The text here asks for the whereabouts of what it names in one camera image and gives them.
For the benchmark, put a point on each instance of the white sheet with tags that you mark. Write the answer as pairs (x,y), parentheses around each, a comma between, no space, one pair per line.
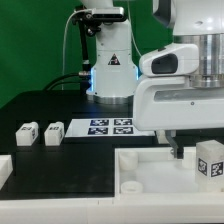
(104,127)

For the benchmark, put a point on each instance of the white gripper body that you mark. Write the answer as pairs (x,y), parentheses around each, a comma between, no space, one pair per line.
(168,103)

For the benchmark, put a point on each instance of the white front rail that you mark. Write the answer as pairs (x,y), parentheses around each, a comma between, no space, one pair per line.
(150,209)

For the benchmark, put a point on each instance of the white square tabletop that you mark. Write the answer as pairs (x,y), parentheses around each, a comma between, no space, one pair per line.
(142,171)

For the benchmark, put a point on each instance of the black camera stand pole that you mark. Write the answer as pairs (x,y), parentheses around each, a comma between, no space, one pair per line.
(86,66)

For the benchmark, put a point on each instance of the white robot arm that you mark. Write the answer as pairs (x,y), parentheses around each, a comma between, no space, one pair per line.
(114,77)

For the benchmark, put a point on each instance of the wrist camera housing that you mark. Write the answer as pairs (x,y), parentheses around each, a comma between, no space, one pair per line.
(173,59)

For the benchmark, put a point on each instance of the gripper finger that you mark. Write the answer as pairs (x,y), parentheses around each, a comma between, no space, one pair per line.
(176,150)

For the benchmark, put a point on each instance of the black camera on stand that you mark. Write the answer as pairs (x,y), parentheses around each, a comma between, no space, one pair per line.
(110,14)

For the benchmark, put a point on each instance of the white left obstacle block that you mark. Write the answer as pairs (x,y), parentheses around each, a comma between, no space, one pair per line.
(6,169)

